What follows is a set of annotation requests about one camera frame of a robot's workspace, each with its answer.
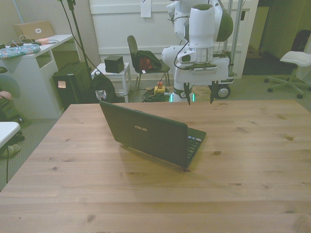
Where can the aluminium pole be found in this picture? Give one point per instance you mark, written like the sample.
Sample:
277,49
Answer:
236,29

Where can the black tripod stand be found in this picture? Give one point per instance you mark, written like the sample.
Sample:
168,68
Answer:
77,26

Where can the black chair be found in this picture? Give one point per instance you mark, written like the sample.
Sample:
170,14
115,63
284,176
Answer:
132,48

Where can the white office chair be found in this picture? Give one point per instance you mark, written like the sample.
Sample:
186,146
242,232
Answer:
295,58

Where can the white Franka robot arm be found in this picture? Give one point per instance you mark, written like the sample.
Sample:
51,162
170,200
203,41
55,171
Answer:
201,29

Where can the white rounded table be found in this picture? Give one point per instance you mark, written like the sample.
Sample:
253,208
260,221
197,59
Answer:
7,131

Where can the pink object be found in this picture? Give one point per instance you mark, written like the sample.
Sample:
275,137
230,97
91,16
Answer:
43,40

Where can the black cube box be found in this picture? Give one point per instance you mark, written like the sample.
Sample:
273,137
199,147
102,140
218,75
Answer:
113,64

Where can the black computer tower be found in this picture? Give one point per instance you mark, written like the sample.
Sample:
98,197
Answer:
71,93

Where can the yellow emergency stop button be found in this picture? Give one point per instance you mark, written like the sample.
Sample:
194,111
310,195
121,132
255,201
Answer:
159,88

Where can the orange sticky note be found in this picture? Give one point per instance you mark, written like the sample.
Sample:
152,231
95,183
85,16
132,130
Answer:
61,84

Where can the bystander hand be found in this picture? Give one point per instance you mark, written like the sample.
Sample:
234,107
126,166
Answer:
5,95

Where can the light shoe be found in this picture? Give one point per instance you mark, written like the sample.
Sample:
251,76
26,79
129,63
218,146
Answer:
12,149

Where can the white desk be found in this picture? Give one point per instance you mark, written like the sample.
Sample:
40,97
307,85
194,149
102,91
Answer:
36,72

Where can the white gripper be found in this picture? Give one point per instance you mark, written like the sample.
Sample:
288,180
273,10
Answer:
201,77

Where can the white paper sheet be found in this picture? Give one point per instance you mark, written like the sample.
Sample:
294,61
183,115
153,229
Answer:
145,8

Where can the floral round cushion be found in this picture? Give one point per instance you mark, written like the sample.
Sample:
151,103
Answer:
17,51

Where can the white side table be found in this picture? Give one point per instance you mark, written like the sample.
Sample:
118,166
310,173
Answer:
122,70

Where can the black backpack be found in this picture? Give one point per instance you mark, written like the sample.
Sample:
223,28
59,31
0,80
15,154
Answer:
104,85

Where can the black Asus laptop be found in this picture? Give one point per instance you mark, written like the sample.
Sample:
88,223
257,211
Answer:
145,131

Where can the dark clothing bundle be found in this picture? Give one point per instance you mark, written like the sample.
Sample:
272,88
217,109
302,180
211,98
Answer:
148,60

